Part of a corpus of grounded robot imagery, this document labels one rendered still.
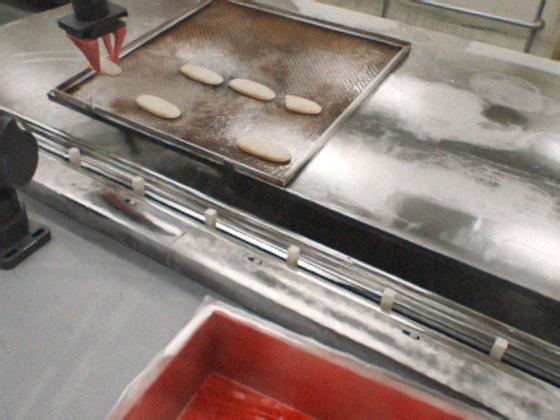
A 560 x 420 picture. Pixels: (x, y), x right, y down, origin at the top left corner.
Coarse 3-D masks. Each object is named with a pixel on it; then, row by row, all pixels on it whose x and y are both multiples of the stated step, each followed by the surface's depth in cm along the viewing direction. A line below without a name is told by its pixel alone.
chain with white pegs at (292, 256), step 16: (80, 160) 92; (144, 192) 87; (176, 208) 85; (208, 224) 81; (240, 240) 80; (288, 256) 75; (384, 304) 70; (416, 320) 70; (448, 336) 68; (496, 352) 64
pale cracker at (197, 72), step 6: (186, 66) 108; (192, 66) 107; (198, 66) 107; (186, 72) 106; (192, 72) 106; (198, 72) 106; (204, 72) 106; (210, 72) 105; (198, 78) 105; (204, 78) 104; (210, 78) 104; (216, 78) 104; (222, 78) 105; (210, 84) 104; (216, 84) 104
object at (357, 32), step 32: (224, 0) 131; (160, 32) 119; (224, 32) 120; (256, 32) 119; (288, 32) 119; (320, 32) 119; (352, 32) 118; (288, 64) 109; (352, 64) 109; (384, 64) 109; (64, 96) 101; (96, 96) 102; (160, 96) 102; (192, 96) 102; (320, 96) 101; (192, 128) 94; (288, 128) 94; (320, 128) 94; (288, 160) 88
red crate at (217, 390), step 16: (208, 384) 61; (224, 384) 62; (240, 384) 62; (192, 400) 60; (208, 400) 60; (224, 400) 60; (240, 400) 60; (256, 400) 60; (272, 400) 60; (192, 416) 58; (208, 416) 58; (224, 416) 58; (240, 416) 58; (256, 416) 59; (272, 416) 59; (288, 416) 59; (304, 416) 59
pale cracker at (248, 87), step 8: (232, 80) 104; (240, 80) 104; (248, 80) 103; (232, 88) 103; (240, 88) 102; (248, 88) 101; (256, 88) 101; (264, 88) 101; (256, 96) 100; (264, 96) 100; (272, 96) 100
